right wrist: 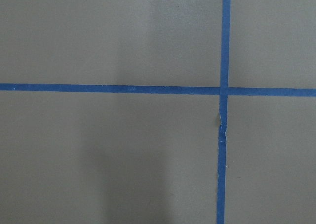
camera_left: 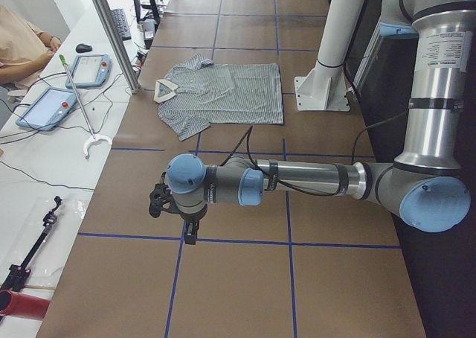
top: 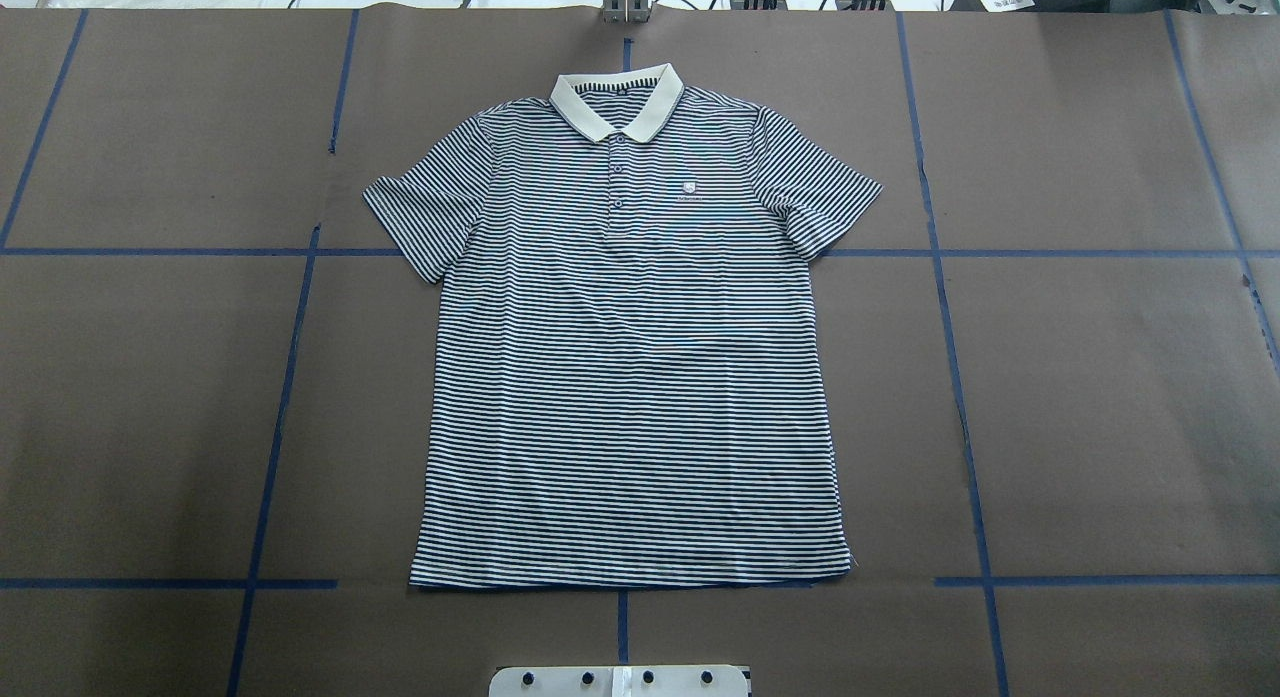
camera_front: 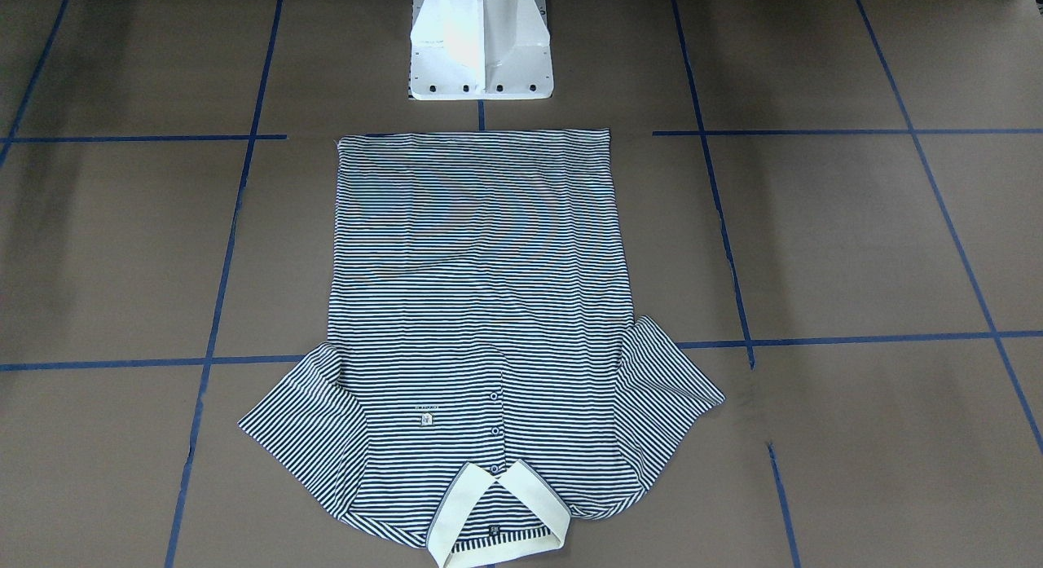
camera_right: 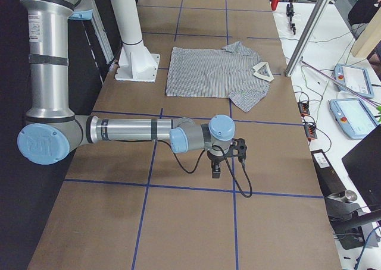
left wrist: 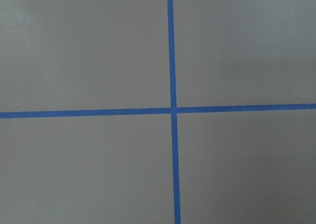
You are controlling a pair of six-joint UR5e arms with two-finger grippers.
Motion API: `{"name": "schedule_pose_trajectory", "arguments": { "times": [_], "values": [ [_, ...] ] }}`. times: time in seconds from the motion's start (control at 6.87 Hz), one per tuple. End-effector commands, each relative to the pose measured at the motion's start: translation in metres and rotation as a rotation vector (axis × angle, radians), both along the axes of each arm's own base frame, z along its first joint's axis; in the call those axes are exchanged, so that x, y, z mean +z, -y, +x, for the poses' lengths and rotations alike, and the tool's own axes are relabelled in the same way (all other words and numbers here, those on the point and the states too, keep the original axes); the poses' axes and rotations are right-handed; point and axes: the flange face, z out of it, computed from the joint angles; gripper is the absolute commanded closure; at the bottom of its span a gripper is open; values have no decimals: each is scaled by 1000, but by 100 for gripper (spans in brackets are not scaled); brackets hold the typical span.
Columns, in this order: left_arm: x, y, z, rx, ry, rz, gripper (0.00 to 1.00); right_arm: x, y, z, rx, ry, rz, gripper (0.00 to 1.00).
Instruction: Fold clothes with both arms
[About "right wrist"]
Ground blue tape grid lines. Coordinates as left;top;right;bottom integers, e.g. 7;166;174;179
0;0;316;224

